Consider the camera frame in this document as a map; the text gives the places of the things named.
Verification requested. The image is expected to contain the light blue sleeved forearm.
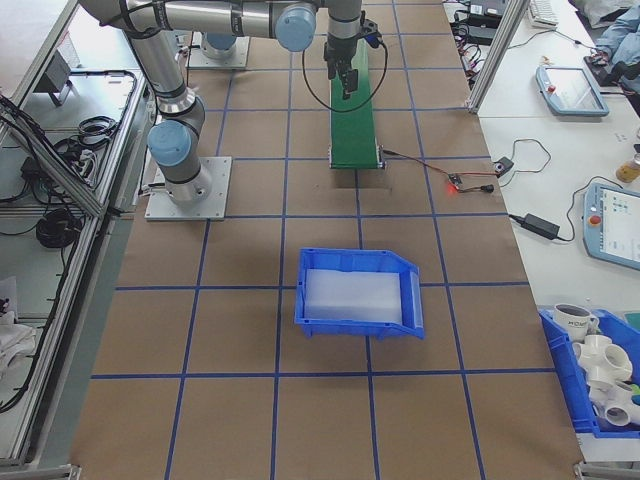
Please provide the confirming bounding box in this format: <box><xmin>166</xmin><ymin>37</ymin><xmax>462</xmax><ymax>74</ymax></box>
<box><xmin>597</xmin><ymin>4</ymin><xmax>640</xmax><ymax>56</ymax></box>

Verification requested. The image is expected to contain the green conveyor belt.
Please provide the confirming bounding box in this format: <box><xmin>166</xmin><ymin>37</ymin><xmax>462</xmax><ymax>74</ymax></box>
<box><xmin>327</xmin><ymin>38</ymin><xmax>386</xmax><ymax>172</ymax></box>

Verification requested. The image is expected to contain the black power supply box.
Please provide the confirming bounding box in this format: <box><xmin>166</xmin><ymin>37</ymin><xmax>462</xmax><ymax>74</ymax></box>
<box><xmin>457</xmin><ymin>22</ymin><xmax>504</xmax><ymax>45</ymax></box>

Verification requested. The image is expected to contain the white keyboard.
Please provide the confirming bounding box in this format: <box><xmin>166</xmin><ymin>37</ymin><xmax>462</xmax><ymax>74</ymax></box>
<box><xmin>527</xmin><ymin>0</ymin><xmax>560</xmax><ymax>27</ymax></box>

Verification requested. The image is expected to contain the teach pendant with grey screen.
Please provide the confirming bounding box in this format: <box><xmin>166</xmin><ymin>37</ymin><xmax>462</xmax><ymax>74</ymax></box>
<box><xmin>535</xmin><ymin>65</ymin><xmax>610</xmax><ymax>119</ymax></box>

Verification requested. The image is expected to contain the small black power adapter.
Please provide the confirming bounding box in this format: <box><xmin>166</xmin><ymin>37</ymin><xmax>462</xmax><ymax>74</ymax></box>
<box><xmin>522</xmin><ymin>213</ymin><xmax>561</xmax><ymax>239</ymax></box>

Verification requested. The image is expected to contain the blue plastic storage bin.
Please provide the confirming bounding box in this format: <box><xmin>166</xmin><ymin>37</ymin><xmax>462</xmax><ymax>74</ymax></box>
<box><xmin>293</xmin><ymin>247</ymin><xmax>426</xmax><ymax>341</ymax></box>

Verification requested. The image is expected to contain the grey metal box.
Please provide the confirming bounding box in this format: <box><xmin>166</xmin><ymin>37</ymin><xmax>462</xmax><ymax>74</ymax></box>
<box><xmin>32</xmin><ymin>49</ymin><xmax>76</xmax><ymax>106</ymax></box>

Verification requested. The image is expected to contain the teach pendant with bright screen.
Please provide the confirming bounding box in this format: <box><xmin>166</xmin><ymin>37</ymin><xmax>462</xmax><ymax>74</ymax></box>
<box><xmin>579</xmin><ymin>179</ymin><xmax>640</xmax><ymax>274</ymax></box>

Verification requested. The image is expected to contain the white printed mug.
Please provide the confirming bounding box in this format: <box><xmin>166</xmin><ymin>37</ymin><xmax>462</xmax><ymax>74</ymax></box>
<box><xmin>552</xmin><ymin>303</ymin><xmax>600</xmax><ymax>344</ymax></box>

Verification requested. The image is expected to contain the blue bin with pipe fittings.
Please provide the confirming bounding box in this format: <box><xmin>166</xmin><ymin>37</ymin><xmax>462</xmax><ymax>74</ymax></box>
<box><xmin>538</xmin><ymin>308</ymin><xmax>640</xmax><ymax>439</ymax></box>

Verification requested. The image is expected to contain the white PVC pipe fitting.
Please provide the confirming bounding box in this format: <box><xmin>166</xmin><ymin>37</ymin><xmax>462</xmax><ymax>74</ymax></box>
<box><xmin>572</xmin><ymin>333</ymin><xmax>634</xmax><ymax>386</ymax></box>
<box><xmin>589</xmin><ymin>379</ymin><xmax>640</xmax><ymax>429</ymax></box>

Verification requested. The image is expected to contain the white crumpled cloth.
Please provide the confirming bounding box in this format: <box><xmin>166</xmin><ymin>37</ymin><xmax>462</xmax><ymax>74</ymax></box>
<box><xmin>0</xmin><ymin>277</ymin><xmax>39</xmax><ymax>381</ymax></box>

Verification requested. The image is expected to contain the aluminium profile bar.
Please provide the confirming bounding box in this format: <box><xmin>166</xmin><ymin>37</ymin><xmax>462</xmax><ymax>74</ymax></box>
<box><xmin>574</xmin><ymin>460</ymin><xmax>640</xmax><ymax>480</ymax></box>
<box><xmin>0</xmin><ymin>462</ymin><xmax>81</xmax><ymax>480</ymax></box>

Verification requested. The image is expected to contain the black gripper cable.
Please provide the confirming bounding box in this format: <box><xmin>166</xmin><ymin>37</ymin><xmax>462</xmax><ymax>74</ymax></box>
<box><xmin>300</xmin><ymin>42</ymin><xmax>389</xmax><ymax>112</ymax></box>

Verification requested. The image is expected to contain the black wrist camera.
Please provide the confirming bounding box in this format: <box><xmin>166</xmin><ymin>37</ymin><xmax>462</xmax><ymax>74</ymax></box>
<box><xmin>360</xmin><ymin>18</ymin><xmax>384</xmax><ymax>50</ymax></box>

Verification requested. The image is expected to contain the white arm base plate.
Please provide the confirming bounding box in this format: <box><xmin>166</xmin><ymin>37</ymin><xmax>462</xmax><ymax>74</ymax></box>
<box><xmin>144</xmin><ymin>156</ymin><xmax>234</xmax><ymax>221</ymax></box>
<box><xmin>185</xmin><ymin>33</ymin><xmax>250</xmax><ymax>70</ymax></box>

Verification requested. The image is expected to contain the red conveyor power wire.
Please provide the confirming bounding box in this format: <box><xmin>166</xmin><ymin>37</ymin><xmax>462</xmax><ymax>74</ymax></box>
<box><xmin>382</xmin><ymin>148</ymin><xmax>454</xmax><ymax>177</ymax></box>

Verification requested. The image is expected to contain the aluminium frame post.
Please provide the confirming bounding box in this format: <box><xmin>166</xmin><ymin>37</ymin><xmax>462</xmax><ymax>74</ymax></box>
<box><xmin>467</xmin><ymin>0</ymin><xmax>524</xmax><ymax>115</ymax></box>

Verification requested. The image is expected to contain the black cable coil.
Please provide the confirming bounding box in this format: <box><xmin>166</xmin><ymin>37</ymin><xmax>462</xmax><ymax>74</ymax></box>
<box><xmin>77</xmin><ymin>117</ymin><xmax>121</xmax><ymax>139</ymax></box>
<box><xmin>35</xmin><ymin>208</ymin><xmax>84</xmax><ymax>250</ymax></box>

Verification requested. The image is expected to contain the black device with coloured wires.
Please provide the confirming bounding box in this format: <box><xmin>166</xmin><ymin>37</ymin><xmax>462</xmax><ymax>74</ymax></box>
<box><xmin>583</xmin><ymin>52</ymin><xmax>640</xmax><ymax>94</ymax></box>

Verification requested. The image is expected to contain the V-shaped metal bar frame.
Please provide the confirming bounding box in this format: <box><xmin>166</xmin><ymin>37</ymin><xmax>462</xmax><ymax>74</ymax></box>
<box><xmin>0</xmin><ymin>0</ymin><xmax>151</xmax><ymax>466</ymax></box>

